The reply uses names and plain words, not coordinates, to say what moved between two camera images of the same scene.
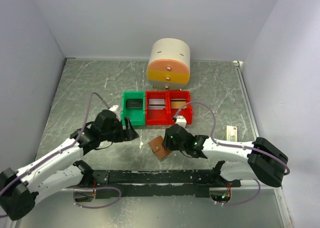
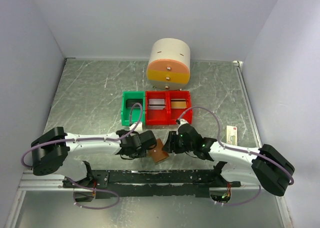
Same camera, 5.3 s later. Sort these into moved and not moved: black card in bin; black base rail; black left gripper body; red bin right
Moved: black left gripper body
Not moved: black card in bin; red bin right; black base rail
